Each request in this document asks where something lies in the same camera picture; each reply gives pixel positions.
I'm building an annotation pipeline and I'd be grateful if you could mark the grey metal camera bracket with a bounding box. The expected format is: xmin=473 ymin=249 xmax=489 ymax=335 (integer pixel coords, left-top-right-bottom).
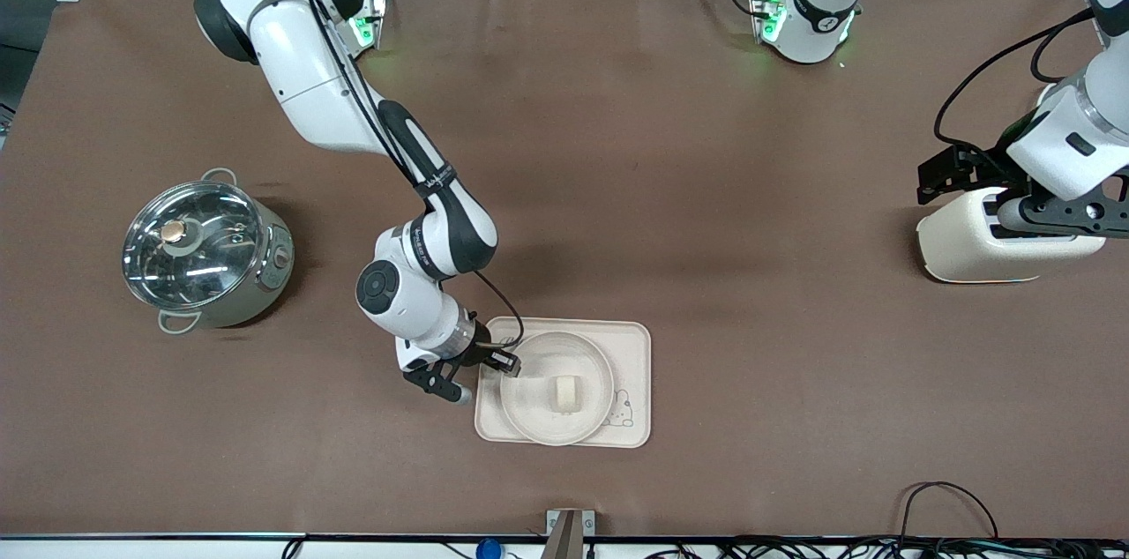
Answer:
xmin=545 ymin=509 xmax=596 ymax=559

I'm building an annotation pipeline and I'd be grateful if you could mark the beige rabbit print tray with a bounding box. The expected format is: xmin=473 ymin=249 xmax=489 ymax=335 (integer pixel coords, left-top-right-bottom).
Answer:
xmin=475 ymin=317 xmax=653 ymax=450

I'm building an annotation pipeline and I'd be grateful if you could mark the brown table cover mat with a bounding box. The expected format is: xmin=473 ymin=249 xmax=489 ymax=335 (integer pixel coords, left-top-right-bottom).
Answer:
xmin=0 ymin=0 xmax=1129 ymax=540

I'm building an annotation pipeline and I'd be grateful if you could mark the pale steamed bun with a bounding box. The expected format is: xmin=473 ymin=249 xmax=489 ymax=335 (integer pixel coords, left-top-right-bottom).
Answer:
xmin=552 ymin=375 xmax=584 ymax=415

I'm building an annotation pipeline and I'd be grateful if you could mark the black looped cable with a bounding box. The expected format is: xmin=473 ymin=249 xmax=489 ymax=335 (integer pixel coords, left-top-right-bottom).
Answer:
xmin=898 ymin=481 xmax=1000 ymax=542

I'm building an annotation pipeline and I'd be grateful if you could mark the beige round plate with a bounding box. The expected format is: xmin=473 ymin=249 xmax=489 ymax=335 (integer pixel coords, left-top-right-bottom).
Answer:
xmin=499 ymin=331 xmax=616 ymax=447

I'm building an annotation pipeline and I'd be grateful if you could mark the cream two-slot toaster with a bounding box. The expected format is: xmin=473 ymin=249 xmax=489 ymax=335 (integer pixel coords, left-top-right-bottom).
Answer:
xmin=916 ymin=186 xmax=1109 ymax=285

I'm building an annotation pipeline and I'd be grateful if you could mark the black cable bundle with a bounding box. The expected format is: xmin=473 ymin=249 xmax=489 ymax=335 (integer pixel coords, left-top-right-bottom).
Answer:
xmin=642 ymin=536 xmax=1129 ymax=559

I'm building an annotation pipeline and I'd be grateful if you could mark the glass pot lid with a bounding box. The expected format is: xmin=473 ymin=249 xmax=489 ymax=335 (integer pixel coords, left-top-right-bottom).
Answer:
xmin=121 ymin=181 xmax=266 ymax=311

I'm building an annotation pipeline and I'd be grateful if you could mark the steel electric cooking pot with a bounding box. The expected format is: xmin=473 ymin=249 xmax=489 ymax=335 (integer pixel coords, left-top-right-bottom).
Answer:
xmin=123 ymin=168 xmax=296 ymax=336

